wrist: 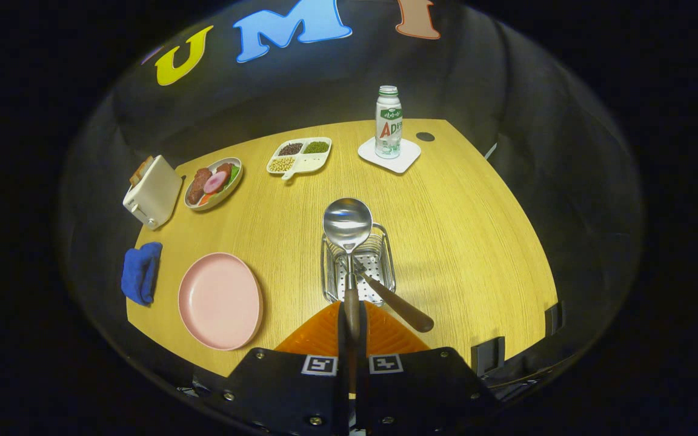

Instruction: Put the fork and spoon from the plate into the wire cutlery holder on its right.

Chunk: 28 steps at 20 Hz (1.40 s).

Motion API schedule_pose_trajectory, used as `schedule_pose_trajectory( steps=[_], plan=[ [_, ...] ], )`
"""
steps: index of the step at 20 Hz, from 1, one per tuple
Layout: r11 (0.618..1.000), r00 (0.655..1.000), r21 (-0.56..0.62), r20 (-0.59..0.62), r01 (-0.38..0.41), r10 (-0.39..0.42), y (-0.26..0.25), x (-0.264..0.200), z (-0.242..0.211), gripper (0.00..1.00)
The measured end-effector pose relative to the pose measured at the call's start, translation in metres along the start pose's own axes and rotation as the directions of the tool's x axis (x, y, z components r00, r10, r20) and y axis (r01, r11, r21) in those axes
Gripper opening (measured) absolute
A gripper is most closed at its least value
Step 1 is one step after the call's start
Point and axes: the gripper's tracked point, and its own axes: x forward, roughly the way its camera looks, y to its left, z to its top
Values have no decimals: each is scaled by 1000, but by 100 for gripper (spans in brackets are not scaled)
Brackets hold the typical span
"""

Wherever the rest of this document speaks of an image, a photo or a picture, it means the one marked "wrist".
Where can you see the white drink bottle green label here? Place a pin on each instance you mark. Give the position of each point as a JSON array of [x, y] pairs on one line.
[[389, 124]]

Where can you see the pink round plate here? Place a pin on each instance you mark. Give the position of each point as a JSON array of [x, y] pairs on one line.
[[220, 301]]

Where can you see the black table grommet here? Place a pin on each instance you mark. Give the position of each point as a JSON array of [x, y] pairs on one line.
[[425, 137]]

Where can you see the plate of meat and vegetables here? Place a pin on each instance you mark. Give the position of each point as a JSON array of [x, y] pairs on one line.
[[212, 183]]

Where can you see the white toaster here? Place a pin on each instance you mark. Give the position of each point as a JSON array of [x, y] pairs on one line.
[[156, 192]]

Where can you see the toasted bread slice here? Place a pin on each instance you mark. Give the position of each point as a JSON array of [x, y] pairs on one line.
[[141, 171]]

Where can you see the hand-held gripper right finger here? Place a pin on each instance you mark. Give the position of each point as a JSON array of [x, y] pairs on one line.
[[362, 339]]

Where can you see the black table edge clamp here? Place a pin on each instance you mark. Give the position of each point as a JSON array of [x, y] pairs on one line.
[[555, 318], [488, 356]]

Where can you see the white divided snack dish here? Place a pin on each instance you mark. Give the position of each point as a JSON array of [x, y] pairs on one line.
[[309, 160]]

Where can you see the white square coaster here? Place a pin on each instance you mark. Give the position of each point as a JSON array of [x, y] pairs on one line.
[[408, 158]]

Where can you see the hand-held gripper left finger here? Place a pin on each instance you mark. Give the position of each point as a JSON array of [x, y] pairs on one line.
[[343, 339]]

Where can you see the blue folded cloth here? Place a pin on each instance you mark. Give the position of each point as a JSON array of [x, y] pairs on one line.
[[140, 274]]

